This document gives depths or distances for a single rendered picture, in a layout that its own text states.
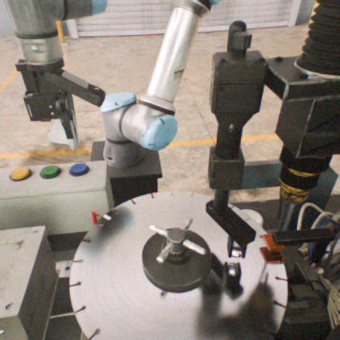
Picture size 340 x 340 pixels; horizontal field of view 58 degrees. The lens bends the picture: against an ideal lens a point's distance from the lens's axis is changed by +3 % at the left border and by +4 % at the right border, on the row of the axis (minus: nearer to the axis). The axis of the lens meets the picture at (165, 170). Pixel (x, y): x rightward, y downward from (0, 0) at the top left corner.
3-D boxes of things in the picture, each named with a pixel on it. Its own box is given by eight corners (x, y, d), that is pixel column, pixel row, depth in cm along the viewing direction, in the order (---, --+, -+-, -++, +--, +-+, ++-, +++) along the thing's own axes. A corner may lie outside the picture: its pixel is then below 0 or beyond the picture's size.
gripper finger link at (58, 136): (54, 151, 73) (43, 116, 68) (79, 149, 74) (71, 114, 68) (51, 158, 71) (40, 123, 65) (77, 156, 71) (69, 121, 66)
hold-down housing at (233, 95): (204, 194, 43) (219, 40, 31) (202, 174, 46) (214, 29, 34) (245, 195, 42) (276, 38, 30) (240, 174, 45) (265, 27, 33)
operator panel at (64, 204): (0, 240, 79) (-23, 196, 70) (14, 210, 88) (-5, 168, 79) (113, 228, 81) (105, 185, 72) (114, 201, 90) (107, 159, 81)
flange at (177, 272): (184, 222, 55) (184, 212, 53) (226, 266, 47) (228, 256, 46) (130, 249, 50) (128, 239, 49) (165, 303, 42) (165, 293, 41)
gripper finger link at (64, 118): (67, 132, 71) (58, 96, 66) (75, 131, 71) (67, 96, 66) (64, 143, 67) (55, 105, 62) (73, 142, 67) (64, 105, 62)
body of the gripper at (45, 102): (39, 109, 71) (21, 54, 64) (77, 108, 71) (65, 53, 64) (31, 124, 65) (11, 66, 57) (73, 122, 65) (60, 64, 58)
